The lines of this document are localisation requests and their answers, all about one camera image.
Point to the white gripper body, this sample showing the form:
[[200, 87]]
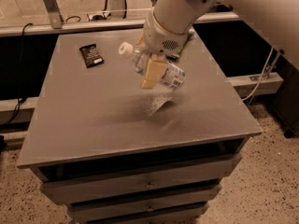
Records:
[[160, 38]]

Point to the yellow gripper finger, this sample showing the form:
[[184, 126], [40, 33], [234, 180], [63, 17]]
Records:
[[140, 41], [154, 73]]

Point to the clear plastic water bottle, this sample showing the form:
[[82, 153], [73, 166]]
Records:
[[174, 77]]

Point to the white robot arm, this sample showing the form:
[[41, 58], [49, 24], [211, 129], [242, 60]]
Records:
[[277, 21]]

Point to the green chip bag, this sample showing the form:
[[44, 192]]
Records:
[[176, 56]]

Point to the black snack packet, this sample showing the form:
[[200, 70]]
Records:
[[91, 55]]

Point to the white power strip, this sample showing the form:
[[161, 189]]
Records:
[[98, 16]]

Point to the grey drawer cabinet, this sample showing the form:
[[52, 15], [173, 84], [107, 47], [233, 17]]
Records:
[[99, 121]]

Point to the top cabinet drawer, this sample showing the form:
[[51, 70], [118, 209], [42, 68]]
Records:
[[95, 187]]

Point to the cabinet drawer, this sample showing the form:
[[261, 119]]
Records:
[[186, 210], [143, 202], [95, 187]]

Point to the middle cabinet drawer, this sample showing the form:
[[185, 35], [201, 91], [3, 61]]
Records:
[[143, 202]]

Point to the bottom cabinet drawer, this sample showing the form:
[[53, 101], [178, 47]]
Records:
[[186, 210]]

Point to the grey metal rail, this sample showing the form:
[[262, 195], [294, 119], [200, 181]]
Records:
[[30, 17]]

